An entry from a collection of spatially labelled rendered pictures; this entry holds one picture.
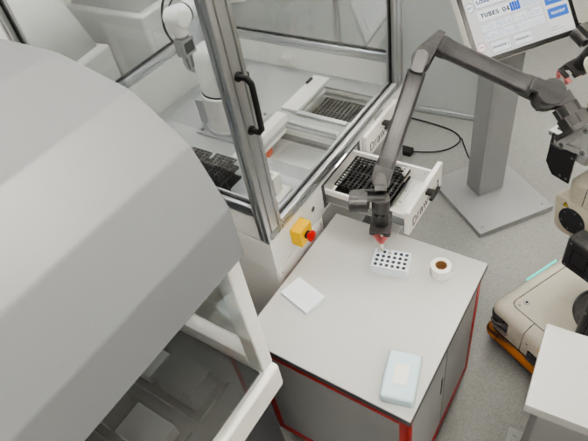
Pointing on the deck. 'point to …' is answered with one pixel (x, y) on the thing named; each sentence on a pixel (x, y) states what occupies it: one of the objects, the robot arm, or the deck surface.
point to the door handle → (253, 103)
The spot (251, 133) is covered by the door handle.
